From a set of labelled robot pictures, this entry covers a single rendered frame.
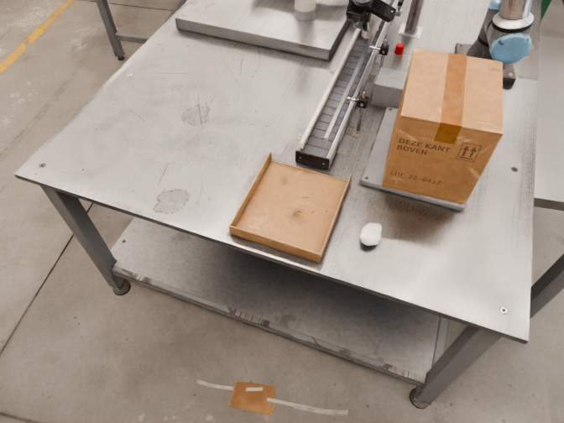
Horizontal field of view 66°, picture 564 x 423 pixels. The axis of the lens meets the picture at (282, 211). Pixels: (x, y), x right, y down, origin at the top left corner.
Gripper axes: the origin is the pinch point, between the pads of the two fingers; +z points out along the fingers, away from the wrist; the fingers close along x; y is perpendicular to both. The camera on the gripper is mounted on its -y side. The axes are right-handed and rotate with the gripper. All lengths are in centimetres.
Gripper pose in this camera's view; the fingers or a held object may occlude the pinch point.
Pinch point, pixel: (368, 28)
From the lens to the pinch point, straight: 179.7
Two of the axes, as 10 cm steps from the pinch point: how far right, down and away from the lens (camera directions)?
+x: -3.0, 9.5, -0.9
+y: -9.4, -2.8, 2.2
